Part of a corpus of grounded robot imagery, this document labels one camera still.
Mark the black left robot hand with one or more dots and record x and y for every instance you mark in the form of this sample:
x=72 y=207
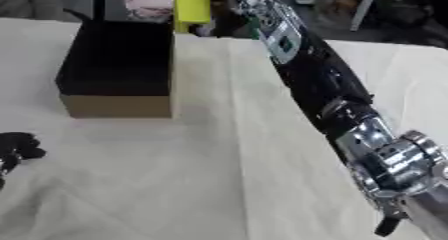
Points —
x=17 y=147

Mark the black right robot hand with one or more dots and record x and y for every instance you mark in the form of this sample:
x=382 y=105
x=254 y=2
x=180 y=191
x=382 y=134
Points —
x=230 y=24

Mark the yellow block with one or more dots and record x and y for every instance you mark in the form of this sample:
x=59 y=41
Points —
x=191 y=4

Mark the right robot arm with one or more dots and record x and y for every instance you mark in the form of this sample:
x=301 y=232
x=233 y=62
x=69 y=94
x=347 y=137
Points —
x=321 y=84

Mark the cardboard box with black inside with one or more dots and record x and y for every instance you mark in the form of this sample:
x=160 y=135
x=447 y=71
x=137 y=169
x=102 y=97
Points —
x=116 y=105

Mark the pink soft bundle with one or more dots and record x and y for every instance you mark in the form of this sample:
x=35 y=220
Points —
x=150 y=0

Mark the white pole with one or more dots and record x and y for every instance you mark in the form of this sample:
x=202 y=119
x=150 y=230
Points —
x=364 y=7

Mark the dark bag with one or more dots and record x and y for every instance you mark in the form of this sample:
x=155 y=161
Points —
x=405 y=7

